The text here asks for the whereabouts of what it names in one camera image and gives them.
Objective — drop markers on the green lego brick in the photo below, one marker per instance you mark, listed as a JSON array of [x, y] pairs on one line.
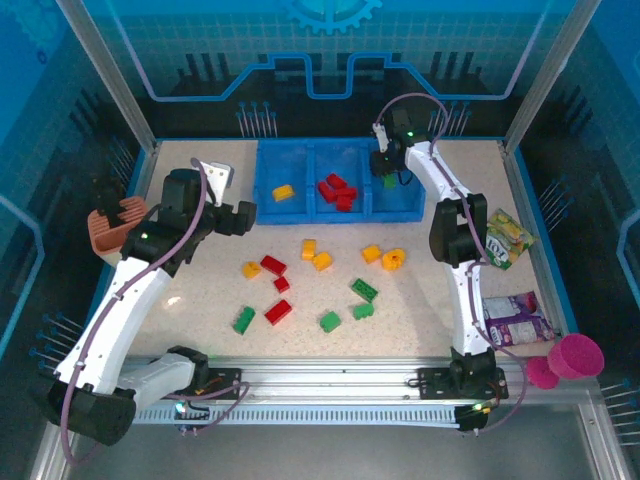
[[363, 290], [330, 321], [243, 320], [389, 181], [363, 311]]

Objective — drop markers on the small red lego brick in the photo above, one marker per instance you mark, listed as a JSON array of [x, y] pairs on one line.
[[281, 284], [344, 204]]

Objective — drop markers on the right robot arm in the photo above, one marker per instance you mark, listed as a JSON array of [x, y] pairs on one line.
[[465, 310]]

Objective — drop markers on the blue three-compartment bin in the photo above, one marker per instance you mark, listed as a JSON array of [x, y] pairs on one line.
[[290, 165]]

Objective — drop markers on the black tool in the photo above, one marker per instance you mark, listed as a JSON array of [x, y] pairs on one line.
[[107, 200]]

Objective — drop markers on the round yellow lego brick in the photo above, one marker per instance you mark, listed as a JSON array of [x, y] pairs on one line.
[[394, 259]]

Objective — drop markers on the pink cream slotted holder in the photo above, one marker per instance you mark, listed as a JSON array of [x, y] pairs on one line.
[[107, 235]]

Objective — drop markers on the green yellow snack bag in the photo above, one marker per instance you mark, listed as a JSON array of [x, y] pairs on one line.
[[512, 240]]

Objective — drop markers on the purple snack bag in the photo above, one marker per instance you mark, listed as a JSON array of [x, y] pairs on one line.
[[520, 320]]

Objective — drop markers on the small black controller board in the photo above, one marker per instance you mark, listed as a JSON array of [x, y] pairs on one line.
[[192, 419], [472, 419]]

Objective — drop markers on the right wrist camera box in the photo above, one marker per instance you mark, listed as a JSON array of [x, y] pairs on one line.
[[381, 140]]

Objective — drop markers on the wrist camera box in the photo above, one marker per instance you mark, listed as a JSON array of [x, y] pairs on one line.
[[381, 140], [220, 177]]

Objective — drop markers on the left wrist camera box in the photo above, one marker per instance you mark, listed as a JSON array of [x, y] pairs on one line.
[[220, 177]]

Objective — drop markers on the aluminium frame post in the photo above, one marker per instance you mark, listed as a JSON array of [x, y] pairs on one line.
[[112, 75], [542, 75]]

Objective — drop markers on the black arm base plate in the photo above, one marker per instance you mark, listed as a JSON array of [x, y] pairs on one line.
[[435, 382], [225, 385]]

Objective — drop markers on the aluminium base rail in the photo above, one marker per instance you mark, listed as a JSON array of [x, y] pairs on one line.
[[325, 380]]

